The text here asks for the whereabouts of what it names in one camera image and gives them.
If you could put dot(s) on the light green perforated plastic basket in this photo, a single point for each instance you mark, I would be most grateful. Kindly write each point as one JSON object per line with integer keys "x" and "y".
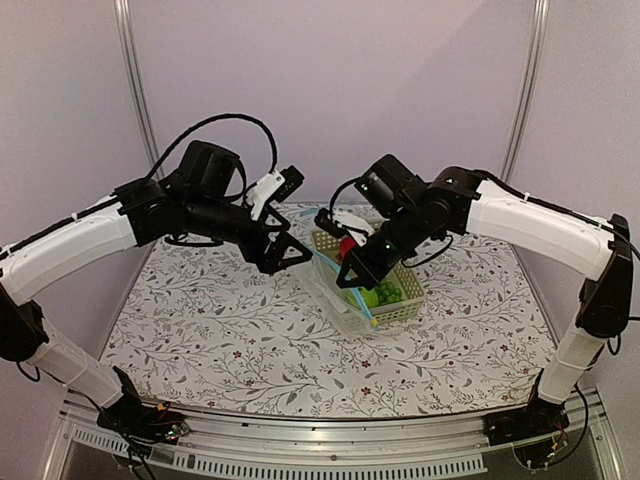
{"x": 405, "y": 279}

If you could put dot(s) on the clear blue zip top bag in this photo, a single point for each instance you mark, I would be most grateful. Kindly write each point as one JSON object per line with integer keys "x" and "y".
{"x": 345, "y": 308}

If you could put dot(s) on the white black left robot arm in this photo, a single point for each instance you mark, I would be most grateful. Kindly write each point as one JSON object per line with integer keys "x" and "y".
{"x": 193, "y": 199}

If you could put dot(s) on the right aluminium frame post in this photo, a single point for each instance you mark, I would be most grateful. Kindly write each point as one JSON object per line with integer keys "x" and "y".
{"x": 527, "y": 90}

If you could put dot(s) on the red apple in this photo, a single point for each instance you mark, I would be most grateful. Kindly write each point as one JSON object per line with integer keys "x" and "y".
{"x": 345, "y": 246}

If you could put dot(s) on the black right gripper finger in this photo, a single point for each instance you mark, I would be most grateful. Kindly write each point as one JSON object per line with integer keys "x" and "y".
{"x": 352, "y": 280}
{"x": 343, "y": 280}

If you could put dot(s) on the green grape bunch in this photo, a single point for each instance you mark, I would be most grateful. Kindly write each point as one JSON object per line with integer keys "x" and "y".
{"x": 389, "y": 293}

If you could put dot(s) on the floral patterned table mat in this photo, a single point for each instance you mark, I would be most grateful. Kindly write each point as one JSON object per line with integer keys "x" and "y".
{"x": 202, "y": 327}

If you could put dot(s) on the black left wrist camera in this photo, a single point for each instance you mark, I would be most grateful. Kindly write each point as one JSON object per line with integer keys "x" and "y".
{"x": 275, "y": 186}

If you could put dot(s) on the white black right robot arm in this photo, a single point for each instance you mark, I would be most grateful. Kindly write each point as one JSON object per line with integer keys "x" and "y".
{"x": 464, "y": 201}

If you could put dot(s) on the spare clear blue zip bag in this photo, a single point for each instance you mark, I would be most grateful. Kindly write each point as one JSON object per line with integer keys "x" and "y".
{"x": 307, "y": 209}

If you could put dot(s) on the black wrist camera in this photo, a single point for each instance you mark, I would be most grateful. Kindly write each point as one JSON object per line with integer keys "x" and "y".
{"x": 341, "y": 223}
{"x": 275, "y": 186}

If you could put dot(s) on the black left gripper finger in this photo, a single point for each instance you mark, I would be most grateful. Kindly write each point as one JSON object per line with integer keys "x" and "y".
{"x": 274, "y": 221}
{"x": 287, "y": 249}

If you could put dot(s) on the aluminium front rail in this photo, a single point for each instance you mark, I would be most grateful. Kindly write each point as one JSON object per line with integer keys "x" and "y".
{"x": 227, "y": 445}

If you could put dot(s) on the aluminium frame post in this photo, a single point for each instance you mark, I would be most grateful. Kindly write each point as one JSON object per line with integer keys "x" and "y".
{"x": 134, "y": 77}
{"x": 527, "y": 90}

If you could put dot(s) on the green apple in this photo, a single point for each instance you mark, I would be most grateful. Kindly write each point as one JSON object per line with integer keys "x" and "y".
{"x": 370, "y": 298}

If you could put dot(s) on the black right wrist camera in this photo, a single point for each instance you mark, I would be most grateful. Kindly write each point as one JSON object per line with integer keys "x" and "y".
{"x": 341, "y": 223}

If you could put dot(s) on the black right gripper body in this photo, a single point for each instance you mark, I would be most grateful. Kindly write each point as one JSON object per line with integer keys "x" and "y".
{"x": 404, "y": 234}

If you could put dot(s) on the left aluminium frame post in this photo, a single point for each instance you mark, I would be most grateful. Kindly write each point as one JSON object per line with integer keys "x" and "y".
{"x": 134, "y": 77}

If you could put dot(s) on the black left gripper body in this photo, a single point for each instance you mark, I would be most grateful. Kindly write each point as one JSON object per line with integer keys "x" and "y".
{"x": 253, "y": 250}

